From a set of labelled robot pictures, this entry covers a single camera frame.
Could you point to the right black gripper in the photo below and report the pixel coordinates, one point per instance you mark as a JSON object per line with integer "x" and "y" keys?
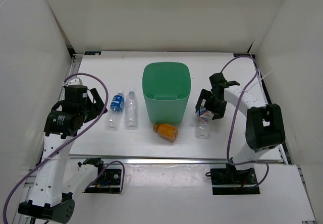
{"x": 204, "y": 94}

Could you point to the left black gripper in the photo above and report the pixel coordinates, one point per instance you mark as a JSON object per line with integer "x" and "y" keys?
{"x": 98, "y": 105}

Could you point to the blue label plastic bottle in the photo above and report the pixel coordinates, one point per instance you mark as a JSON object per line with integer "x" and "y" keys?
{"x": 115, "y": 111}

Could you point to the white orange label bottle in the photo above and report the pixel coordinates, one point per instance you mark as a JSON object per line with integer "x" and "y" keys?
{"x": 202, "y": 126}

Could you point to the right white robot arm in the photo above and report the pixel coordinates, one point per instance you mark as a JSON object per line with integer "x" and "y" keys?
{"x": 264, "y": 122}

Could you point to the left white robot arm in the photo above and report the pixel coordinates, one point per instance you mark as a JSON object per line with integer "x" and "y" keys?
{"x": 47, "y": 200}

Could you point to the green plastic bin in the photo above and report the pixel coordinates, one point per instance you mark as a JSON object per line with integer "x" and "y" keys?
{"x": 166, "y": 89}

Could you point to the clear plastic bottle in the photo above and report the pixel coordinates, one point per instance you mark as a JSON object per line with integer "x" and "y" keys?
{"x": 131, "y": 110}

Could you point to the orange plastic bottle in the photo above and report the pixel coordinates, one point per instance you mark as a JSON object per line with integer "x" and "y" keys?
{"x": 166, "y": 131}

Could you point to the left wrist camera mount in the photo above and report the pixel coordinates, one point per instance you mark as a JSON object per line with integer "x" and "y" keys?
{"x": 73, "y": 81}

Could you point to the aluminium left rail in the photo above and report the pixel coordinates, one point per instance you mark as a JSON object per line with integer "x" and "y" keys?
{"x": 74, "y": 68}

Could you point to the aluminium rail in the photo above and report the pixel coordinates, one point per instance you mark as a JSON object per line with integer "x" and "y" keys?
{"x": 152, "y": 160}
{"x": 74, "y": 68}

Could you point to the aluminium front rail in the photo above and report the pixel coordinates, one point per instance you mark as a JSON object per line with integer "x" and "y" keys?
{"x": 152, "y": 160}

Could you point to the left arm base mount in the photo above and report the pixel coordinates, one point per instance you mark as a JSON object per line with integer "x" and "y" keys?
{"x": 110, "y": 176}

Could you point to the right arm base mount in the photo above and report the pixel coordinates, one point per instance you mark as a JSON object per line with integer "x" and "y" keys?
{"x": 228, "y": 180}

